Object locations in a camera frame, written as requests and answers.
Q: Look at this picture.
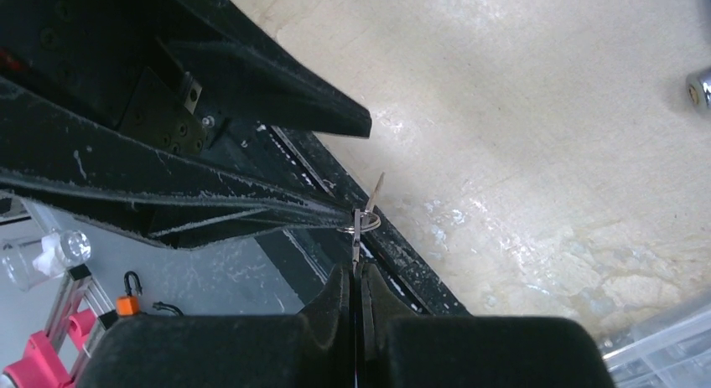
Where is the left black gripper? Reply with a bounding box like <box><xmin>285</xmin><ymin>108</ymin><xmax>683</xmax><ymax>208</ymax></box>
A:
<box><xmin>1</xmin><ymin>0</ymin><xmax>345</xmax><ymax>249</ymax></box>

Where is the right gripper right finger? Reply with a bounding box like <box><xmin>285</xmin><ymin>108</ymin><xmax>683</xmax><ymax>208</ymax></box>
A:
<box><xmin>355</xmin><ymin>263</ymin><xmax>423</xmax><ymax>387</ymax></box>

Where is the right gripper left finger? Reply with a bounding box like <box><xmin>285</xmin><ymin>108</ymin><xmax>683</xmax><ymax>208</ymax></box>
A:
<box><xmin>298</xmin><ymin>264</ymin><xmax>356</xmax><ymax>387</ymax></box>

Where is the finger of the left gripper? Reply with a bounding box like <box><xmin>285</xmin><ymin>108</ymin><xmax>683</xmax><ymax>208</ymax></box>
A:
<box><xmin>156</xmin><ymin>0</ymin><xmax>372</xmax><ymax>138</ymax></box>

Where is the pair of silver keys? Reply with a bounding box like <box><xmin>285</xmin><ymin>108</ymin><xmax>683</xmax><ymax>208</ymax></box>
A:
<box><xmin>337</xmin><ymin>172</ymin><xmax>385</xmax><ymax>271</ymax></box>

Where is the blue cable lock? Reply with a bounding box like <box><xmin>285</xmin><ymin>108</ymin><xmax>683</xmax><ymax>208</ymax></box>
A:
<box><xmin>686</xmin><ymin>67</ymin><xmax>711</xmax><ymax>116</ymax></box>

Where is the clear plastic cup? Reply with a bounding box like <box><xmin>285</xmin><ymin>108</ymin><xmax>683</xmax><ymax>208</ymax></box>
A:
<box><xmin>1</xmin><ymin>229</ymin><xmax>92</xmax><ymax>292</ymax></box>

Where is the clear plastic screw box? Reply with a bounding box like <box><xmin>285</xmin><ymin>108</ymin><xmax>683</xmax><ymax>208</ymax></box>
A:
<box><xmin>598</xmin><ymin>291</ymin><xmax>710</xmax><ymax>387</ymax></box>

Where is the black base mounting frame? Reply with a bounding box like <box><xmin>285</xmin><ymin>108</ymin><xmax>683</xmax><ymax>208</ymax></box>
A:
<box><xmin>207</xmin><ymin>119</ymin><xmax>468</xmax><ymax>316</ymax></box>

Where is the aluminium rail frame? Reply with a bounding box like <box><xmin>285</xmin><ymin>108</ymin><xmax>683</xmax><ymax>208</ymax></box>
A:
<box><xmin>22</xmin><ymin>199</ymin><xmax>117</xmax><ymax>375</ymax></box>

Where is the pink clamp bracket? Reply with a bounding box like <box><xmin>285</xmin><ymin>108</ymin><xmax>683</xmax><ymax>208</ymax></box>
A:
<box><xmin>1</xmin><ymin>309</ymin><xmax>96</xmax><ymax>388</ymax></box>

